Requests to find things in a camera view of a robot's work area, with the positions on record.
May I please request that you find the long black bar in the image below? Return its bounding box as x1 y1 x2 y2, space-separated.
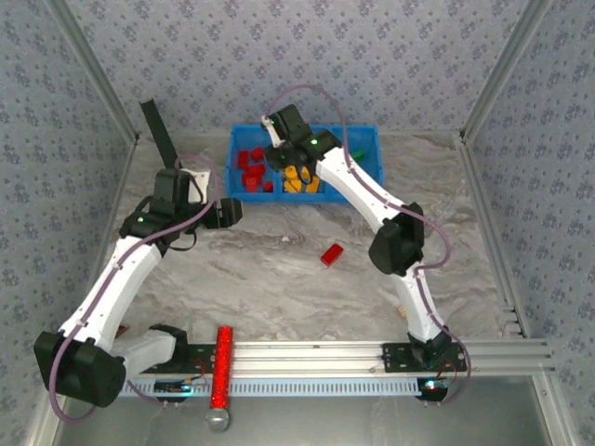
139 98 180 171

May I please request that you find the aluminium side rail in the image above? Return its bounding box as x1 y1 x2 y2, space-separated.
455 134 531 338
72 134 140 343

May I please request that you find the aluminium back rail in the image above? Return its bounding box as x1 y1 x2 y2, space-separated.
137 130 464 140

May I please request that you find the slotted grey cable duct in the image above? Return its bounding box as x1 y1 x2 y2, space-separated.
68 376 419 397

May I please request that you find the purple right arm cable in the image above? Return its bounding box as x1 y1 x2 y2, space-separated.
263 85 473 406

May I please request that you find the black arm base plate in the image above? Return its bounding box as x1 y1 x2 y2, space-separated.
139 343 218 374
381 342 468 373

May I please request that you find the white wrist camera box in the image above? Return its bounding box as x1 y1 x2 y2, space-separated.
185 168 214 205
261 115 285 149

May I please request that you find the black left gripper cable loop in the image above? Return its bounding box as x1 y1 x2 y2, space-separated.
169 225 199 252

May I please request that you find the aluminium front rail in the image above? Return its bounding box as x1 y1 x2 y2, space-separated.
48 338 557 377

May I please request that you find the red glitter microphone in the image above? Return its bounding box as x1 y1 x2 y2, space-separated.
205 325 235 433

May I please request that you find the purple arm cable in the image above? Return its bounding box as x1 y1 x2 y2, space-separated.
263 85 473 406
48 154 220 425

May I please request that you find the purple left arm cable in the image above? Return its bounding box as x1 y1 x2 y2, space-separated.
48 154 220 425

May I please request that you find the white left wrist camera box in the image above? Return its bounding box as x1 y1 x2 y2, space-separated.
185 168 214 205

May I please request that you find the blue three-compartment bin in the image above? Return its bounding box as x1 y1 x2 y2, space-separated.
225 123 387 206

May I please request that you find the aluminium corner post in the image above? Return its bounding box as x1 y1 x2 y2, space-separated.
459 0 554 140

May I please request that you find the grey metal panel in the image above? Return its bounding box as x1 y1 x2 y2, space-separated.
50 375 548 446

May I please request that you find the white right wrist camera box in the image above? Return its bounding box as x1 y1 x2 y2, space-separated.
261 115 285 149

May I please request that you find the small circuit board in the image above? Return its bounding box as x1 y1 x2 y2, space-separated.
416 378 450 394
154 379 196 395

